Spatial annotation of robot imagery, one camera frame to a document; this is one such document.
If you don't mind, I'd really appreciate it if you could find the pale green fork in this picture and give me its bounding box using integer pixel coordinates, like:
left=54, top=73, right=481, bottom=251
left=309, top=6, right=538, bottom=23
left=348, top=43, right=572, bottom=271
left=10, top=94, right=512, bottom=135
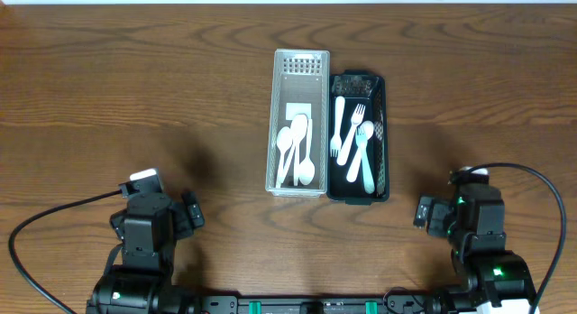
left=357, top=121, right=375, bottom=194

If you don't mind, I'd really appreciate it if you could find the white spoon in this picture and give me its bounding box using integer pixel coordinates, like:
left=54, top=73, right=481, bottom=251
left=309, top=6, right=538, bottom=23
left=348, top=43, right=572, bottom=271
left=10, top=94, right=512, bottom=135
left=276, top=145, right=296, bottom=189
left=346, top=121, right=374, bottom=183
left=291, top=114, right=308, bottom=187
left=275, top=126, right=292, bottom=188

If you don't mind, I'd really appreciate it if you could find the white fork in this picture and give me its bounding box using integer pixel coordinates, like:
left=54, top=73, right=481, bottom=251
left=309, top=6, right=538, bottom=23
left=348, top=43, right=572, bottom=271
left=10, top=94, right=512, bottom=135
left=330, top=96, right=345, bottom=158
left=336, top=104, right=365, bottom=166

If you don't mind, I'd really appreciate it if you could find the white spoon bowl down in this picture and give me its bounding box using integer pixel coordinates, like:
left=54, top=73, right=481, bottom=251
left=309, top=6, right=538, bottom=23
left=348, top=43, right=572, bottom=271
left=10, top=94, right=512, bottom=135
left=298, top=119, right=316, bottom=186

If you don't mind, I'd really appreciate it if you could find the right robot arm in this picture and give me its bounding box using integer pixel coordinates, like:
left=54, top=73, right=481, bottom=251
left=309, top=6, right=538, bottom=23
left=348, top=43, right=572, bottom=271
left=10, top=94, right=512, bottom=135
left=413, top=167, right=537, bottom=314

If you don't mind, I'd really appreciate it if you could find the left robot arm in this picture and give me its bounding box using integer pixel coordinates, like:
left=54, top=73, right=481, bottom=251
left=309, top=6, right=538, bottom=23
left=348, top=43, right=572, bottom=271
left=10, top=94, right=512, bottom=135
left=86, top=191, right=205, bottom=314

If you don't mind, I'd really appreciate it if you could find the clear plastic basket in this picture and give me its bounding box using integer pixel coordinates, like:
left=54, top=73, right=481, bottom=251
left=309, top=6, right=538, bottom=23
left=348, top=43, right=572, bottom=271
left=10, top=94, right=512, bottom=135
left=265, top=49, right=330, bottom=198

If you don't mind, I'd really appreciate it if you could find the black plastic basket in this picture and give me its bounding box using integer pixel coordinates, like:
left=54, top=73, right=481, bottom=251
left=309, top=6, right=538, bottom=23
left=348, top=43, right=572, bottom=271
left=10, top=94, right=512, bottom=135
left=327, top=70, right=389, bottom=205

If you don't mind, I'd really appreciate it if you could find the white sticker label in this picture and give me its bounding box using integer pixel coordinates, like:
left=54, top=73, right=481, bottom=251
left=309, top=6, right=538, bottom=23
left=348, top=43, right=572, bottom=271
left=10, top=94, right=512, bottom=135
left=285, top=103, right=312, bottom=120

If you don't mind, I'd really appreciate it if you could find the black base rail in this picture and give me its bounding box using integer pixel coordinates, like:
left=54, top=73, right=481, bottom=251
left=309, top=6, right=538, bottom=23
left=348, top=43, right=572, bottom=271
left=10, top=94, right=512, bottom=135
left=85, top=289, right=540, bottom=314

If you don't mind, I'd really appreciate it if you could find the right black cable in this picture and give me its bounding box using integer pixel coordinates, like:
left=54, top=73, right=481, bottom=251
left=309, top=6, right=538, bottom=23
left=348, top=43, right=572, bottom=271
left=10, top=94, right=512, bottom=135
left=459, top=162, right=568, bottom=314

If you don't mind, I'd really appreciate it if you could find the black cable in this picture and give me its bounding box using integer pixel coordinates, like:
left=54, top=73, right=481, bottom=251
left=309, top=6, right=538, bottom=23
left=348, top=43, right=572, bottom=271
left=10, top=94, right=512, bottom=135
left=459, top=162, right=568, bottom=314
left=7, top=189, right=124, bottom=314

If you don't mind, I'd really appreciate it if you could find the left black cable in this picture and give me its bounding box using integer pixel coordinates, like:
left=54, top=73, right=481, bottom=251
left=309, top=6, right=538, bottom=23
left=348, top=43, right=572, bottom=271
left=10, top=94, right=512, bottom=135
left=7, top=189, right=124, bottom=314

